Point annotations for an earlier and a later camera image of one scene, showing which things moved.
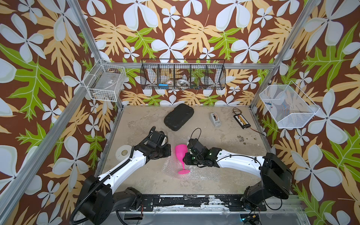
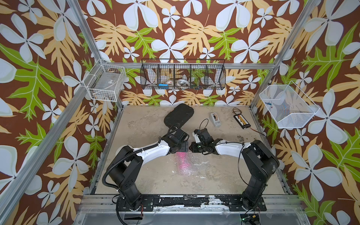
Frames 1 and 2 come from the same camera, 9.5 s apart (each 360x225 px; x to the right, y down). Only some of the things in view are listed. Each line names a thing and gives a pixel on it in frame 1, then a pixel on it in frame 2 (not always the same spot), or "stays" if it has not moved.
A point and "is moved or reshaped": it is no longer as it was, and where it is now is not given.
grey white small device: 215,119 stays
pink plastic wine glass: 181,150 is moved or reshaped
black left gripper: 168,150 -> 184,147
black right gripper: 186,159 -> 192,148
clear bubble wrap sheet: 173,164 is moved or reshaped
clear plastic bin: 287,105 stays
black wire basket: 180,74 stays
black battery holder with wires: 242,120 stays
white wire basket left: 105,82 stays
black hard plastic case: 179,115 stays
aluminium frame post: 86,30 stays
